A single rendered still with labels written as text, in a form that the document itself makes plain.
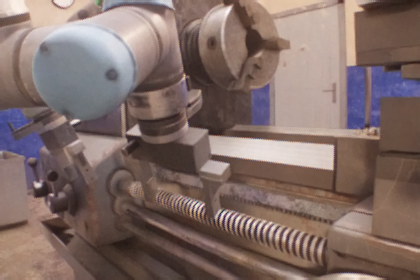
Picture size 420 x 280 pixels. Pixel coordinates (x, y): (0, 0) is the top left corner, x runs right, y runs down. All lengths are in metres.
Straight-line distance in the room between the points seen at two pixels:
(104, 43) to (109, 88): 0.04
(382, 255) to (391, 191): 0.06
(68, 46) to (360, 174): 0.39
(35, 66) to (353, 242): 0.35
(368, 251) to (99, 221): 0.72
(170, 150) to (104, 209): 0.46
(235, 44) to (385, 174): 0.61
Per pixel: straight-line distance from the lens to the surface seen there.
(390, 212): 0.32
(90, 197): 0.89
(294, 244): 0.49
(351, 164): 0.48
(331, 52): 4.11
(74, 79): 0.31
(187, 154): 0.47
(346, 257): 0.36
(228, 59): 0.82
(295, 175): 0.54
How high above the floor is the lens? 0.92
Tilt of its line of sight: 6 degrees down
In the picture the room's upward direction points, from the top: 2 degrees counter-clockwise
